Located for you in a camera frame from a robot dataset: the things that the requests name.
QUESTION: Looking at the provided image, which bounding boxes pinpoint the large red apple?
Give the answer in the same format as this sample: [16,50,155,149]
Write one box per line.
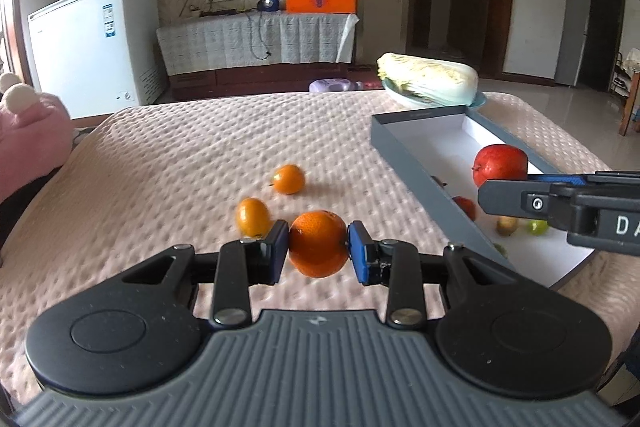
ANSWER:
[472,144,528,187]

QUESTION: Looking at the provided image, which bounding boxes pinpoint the napa cabbage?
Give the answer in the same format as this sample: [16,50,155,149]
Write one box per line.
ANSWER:
[376,52,478,107]

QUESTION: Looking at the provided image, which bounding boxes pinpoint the yellow orange kumquat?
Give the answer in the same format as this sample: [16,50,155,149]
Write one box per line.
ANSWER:
[235,198,271,239]

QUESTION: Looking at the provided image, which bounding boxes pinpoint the pink plush toy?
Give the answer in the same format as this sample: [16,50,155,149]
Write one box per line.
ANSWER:
[1,72,74,202]

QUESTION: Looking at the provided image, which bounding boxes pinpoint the cloth covered tv cabinet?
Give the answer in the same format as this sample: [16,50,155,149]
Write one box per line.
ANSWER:
[156,12,359,101]

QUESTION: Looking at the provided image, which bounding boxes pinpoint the grey refrigerator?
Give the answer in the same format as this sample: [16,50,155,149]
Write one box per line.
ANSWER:
[554,0,591,87]

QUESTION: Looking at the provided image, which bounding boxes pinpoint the light blue plate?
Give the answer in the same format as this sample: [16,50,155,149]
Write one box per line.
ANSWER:
[381,79,487,109]

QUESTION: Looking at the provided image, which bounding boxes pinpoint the white chest freezer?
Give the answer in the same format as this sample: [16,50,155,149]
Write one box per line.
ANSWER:
[28,0,166,119]

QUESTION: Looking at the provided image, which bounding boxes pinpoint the dark grey cardboard tray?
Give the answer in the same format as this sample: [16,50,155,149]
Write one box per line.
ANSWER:
[370,106,596,289]

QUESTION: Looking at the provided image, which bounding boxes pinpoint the black hanging cable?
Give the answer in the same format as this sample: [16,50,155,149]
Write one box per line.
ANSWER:
[244,11,274,62]

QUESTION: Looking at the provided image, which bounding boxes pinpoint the pink quilted bedspread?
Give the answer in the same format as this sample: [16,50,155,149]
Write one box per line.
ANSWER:
[1,91,639,425]

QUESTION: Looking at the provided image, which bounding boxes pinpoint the small red hawthorn fruit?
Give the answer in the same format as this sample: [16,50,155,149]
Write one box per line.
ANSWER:
[452,196,477,221]

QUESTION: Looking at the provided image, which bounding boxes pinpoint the yellow green fruit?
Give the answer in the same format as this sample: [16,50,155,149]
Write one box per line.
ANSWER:
[494,243,508,258]

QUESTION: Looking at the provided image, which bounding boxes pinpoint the small brown longan fruit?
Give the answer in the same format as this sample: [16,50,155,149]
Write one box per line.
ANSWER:
[496,216,520,237]

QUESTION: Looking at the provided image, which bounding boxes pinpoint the small orange tangerine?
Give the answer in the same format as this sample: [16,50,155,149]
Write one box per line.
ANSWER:
[271,164,306,195]

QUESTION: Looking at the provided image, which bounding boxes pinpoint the round orange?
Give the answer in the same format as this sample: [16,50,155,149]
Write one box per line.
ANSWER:
[288,210,348,279]

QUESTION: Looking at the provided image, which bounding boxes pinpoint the green tomato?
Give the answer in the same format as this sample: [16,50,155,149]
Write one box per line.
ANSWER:
[526,220,549,236]

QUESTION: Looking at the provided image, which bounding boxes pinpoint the purple round object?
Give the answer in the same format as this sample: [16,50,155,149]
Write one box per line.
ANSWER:
[308,78,363,93]

